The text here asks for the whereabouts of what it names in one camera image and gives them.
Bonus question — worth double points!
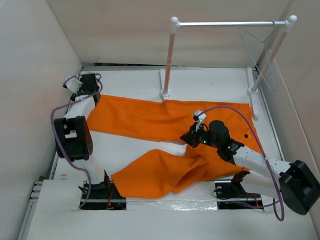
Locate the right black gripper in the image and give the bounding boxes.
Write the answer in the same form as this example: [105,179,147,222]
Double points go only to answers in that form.
[179,122,220,149]

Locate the orange trousers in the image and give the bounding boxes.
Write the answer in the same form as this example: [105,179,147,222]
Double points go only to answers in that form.
[87,95,260,199]

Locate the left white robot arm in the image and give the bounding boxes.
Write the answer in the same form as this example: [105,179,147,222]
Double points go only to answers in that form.
[50,73,112,199]

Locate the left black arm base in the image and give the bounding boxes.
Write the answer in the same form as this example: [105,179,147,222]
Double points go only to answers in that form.
[78,172,127,211]

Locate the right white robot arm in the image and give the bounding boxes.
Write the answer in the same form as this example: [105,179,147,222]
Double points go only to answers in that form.
[180,120,320,215]

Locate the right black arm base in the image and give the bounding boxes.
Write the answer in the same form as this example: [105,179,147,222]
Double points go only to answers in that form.
[212,171,264,210]

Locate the white clothes rack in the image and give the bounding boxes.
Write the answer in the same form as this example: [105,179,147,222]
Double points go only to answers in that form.
[159,15,298,118]

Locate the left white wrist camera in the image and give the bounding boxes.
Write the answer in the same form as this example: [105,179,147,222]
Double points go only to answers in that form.
[62,75,83,94]

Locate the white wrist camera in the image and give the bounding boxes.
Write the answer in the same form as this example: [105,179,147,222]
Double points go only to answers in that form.
[62,75,83,94]
[192,109,207,132]

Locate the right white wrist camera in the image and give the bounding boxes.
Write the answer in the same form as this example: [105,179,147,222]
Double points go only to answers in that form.
[192,109,207,132]

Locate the light blue wire hanger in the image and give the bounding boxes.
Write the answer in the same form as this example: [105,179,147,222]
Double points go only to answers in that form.
[237,20,277,93]

